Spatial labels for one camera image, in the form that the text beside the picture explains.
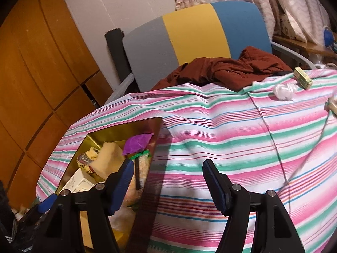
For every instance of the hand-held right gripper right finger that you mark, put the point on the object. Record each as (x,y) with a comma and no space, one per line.
(216,187)

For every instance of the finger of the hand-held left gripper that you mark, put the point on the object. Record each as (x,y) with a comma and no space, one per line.
(47,203)

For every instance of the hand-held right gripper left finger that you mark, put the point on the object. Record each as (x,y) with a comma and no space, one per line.
(121,187)

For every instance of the purple wrapper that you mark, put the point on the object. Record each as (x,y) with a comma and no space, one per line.
(137,143)

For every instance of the gold metal tray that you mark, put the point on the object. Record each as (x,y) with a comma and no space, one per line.
(79,142)

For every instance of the yellow sponge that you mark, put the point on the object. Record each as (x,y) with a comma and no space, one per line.
(109,160)

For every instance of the floral packet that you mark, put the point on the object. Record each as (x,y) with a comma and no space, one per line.
(144,168)

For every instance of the green plastic item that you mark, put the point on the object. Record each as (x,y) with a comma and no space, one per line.
(139,154)

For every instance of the white box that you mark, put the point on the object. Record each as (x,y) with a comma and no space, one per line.
(79,181)

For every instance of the yellow patterned cloth ball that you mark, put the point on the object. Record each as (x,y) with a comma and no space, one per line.
(85,159)

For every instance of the striped tablecloth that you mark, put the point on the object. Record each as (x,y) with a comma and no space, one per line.
(223,137)

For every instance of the white crumpled plastic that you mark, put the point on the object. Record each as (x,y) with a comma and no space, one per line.
(284,91)

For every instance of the maroon cloth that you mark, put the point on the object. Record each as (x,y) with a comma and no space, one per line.
(226,69)

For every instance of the wooden wardrobe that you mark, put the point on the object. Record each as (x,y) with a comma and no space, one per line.
(39,71)

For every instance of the small yellow box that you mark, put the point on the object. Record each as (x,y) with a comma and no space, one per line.
(302,77)

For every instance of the tan small item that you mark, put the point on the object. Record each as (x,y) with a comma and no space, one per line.
(332,105)

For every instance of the grey yellow blue chair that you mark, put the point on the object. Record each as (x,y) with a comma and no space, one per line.
(194,34)

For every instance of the wooden shelf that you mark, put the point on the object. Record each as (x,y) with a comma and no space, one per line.
(302,46)

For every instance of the printed cardboard box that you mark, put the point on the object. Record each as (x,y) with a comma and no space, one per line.
(291,29)

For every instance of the blue round item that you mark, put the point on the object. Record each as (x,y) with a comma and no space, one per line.
(328,37)

